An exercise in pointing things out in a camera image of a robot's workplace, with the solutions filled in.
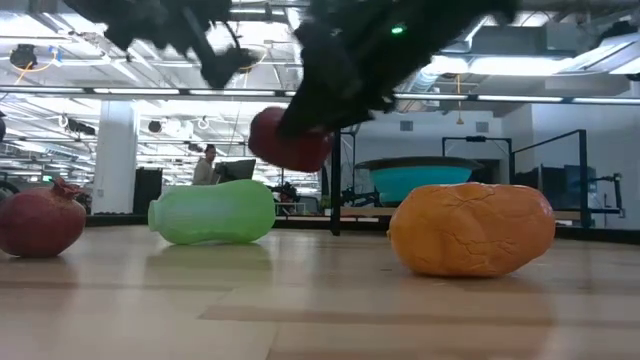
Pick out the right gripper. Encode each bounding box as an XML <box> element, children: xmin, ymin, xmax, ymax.
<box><xmin>278</xmin><ymin>0</ymin><xmax>521</xmax><ymax>139</ymax></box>

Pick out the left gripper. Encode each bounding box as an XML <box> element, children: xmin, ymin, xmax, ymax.
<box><xmin>177</xmin><ymin>0</ymin><xmax>259</xmax><ymax>90</ymax></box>

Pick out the dark red oblong fruit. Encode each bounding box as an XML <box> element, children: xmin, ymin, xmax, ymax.
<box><xmin>248</xmin><ymin>106</ymin><xmax>335</xmax><ymax>174</ymax></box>

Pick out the light green squash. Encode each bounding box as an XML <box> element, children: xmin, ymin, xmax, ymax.
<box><xmin>147</xmin><ymin>178</ymin><xmax>277</xmax><ymax>246</ymax></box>

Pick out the orange fruit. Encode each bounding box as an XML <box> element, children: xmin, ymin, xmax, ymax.
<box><xmin>387</xmin><ymin>182</ymin><xmax>557</xmax><ymax>279</ymax></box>

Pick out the small red pomegranate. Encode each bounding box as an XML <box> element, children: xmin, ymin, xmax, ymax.
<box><xmin>0</xmin><ymin>177</ymin><xmax>88</xmax><ymax>259</ymax></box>

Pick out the long ceiling light bar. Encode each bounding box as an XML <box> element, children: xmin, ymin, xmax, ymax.
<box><xmin>392</xmin><ymin>92</ymin><xmax>640</xmax><ymax>105</ymax></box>
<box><xmin>0</xmin><ymin>85</ymin><xmax>301</xmax><ymax>97</ymax></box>

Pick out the background computer monitor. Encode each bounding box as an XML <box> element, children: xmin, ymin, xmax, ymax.
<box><xmin>214</xmin><ymin>158</ymin><xmax>257</xmax><ymax>185</ymax></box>

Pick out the person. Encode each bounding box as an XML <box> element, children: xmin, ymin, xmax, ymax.
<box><xmin>192</xmin><ymin>143</ymin><xmax>219</xmax><ymax>187</ymax></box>

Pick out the teal bowl with grey rim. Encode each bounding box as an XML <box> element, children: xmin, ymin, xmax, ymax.
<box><xmin>353</xmin><ymin>156</ymin><xmax>485</xmax><ymax>205</ymax></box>

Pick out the white pillar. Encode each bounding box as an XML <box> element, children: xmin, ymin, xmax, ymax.
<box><xmin>91</xmin><ymin>99</ymin><xmax>140</xmax><ymax>215</ymax></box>

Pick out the black cabinet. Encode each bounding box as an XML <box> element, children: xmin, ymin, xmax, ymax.
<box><xmin>132</xmin><ymin>167</ymin><xmax>164</xmax><ymax>215</ymax></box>

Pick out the black ceiling device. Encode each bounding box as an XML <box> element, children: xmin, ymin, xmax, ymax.
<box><xmin>8</xmin><ymin>43</ymin><xmax>39</xmax><ymax>70</ymax></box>

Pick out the black aluminium frame rail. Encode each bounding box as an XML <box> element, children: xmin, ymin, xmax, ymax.
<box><xmin>272</xmin><ymin>128</ymin><xmax>396</xmax><ymax>237</ymax></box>

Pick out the black background station frame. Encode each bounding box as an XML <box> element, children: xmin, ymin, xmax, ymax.
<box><xmin>509</xmin><ymin>128</ymin><xmax>626</xmax><ymax>229</ymax></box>
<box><xmin>441</xmin><ymin>134</ymin><xmax>514</xmax><ymax>185</ymax></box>

